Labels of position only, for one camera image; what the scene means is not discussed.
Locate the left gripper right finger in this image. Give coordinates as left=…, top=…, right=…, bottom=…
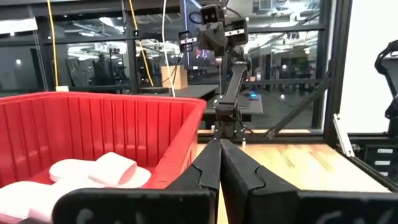
left=220, top=138, right=398, bottom=224

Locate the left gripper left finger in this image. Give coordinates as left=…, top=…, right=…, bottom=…
left=52, top=138, right=223, bottom=224

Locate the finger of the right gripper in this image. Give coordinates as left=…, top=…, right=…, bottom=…
left=214, top=24, right=226, bottom=48
left=199, top=25, right=215, bottom=50

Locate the pink slide sandal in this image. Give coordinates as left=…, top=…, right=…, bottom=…
left=49, top=151, right=152, bottom=190
left=0, top=180, right=74, bottom=223

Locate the red plastic bin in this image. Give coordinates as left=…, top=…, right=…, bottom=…
left=0, top=91, right=208, bottom=224

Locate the cardboard box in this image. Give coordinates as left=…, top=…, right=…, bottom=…
left=160, top=64, right=189, bottom=90

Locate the black drawer cabinet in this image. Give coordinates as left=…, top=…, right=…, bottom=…
left=351, top=136, right=398, bottom=187

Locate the black chair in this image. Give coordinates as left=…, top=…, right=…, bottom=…
left=374, top=39, right=398, bottom=138

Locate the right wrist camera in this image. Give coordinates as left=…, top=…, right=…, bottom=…
left=200, top=4, right=225, bottom=25

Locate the white cable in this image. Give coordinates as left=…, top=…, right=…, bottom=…
left=160, top=0, right=177, bottom=98

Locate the yellow hanging cable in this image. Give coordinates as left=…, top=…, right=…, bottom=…
left=128, top=0, right=155, bottom=87
left=46, top=0, right=60, bottom=88

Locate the white metal bracket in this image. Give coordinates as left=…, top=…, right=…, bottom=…
left=332, top=113, right=355, bottom=158

